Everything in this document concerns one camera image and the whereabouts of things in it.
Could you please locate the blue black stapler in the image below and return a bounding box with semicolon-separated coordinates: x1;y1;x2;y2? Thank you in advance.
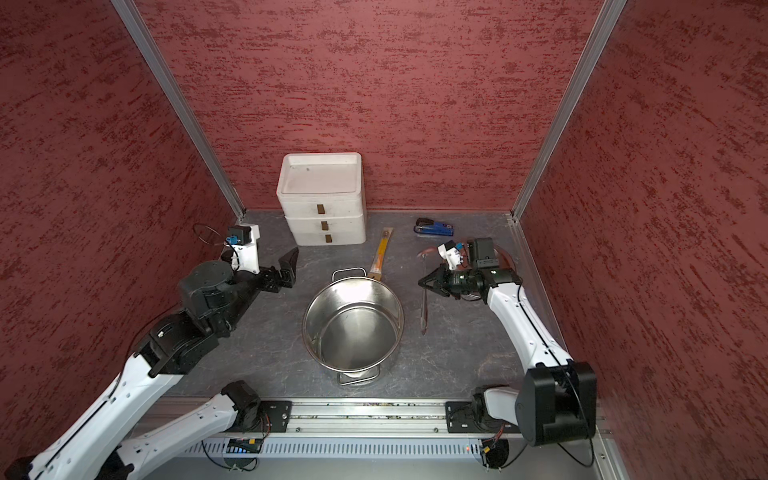
413;217;454;237

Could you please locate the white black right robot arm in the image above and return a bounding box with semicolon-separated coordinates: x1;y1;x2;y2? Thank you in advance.
418;238;597;446

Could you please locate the white three-drawer storage box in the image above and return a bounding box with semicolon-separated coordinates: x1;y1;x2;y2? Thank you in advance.
276;152;367;246

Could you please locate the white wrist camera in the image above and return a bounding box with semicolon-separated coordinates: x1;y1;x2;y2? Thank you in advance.
225;224;260;274
437;241;464;271

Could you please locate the right aluminium corner post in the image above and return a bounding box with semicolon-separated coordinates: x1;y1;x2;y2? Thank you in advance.
511;0;627;223

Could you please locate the steel pot lid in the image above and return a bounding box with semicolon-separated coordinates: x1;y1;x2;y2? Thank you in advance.
456;237;516;271

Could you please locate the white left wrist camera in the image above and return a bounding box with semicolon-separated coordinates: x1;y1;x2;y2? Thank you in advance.
225;224;260;274

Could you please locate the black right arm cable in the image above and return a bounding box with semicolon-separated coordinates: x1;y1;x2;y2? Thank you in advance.
515;281;596;469

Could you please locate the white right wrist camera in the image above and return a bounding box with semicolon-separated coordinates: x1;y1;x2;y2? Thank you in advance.
437;241;464;271

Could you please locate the white perforated vent strip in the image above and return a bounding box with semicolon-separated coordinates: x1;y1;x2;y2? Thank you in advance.
178;437;484;460

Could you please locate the long steel ladle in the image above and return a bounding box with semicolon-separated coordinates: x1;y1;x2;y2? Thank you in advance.
419;247;433;336

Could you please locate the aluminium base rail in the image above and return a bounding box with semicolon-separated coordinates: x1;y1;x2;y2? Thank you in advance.
98;397;631;480

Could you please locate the aluminium corner post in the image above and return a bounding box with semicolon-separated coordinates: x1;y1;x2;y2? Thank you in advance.
111;0;246;220
511;0;627;223

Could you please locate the left aluminium corner post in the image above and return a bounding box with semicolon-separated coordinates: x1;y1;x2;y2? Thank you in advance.
111;0;246;220

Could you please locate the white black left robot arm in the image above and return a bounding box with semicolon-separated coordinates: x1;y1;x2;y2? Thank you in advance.
4;248;299;479

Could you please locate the stainless steel stock pot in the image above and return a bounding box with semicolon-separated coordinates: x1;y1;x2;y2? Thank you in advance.
301;267;405;388

